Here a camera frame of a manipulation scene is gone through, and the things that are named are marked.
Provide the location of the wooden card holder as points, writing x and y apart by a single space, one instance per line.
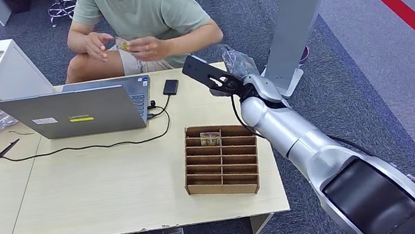
224 187

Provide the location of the printed card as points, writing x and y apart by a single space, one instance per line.
210 138
123 44

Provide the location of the person's left hand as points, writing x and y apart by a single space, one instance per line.
149 49

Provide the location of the person's right forearm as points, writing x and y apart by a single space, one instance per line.
76 43

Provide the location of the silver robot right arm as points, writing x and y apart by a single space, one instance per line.
314 146

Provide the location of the printed card in holder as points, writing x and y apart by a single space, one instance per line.
210 138

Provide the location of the dark round floor base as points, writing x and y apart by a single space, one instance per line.
304 54

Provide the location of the grey floor-standing pillar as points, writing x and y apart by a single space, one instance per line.
295 22

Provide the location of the white cabinet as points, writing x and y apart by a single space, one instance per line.
9 79

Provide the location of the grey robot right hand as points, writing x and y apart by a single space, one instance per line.
240 64

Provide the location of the chrome chair base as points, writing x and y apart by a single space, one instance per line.
59 9

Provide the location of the person's right hand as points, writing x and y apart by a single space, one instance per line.
97 44

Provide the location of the black external drive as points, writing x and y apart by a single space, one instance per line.
170 87

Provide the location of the person's left forearm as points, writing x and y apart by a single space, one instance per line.
194 40

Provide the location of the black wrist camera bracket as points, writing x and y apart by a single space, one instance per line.
197 70

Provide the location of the black bin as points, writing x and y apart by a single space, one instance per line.
17 3

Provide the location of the person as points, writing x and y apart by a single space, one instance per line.
143 9

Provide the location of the grey laptop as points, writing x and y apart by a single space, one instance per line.
72 113

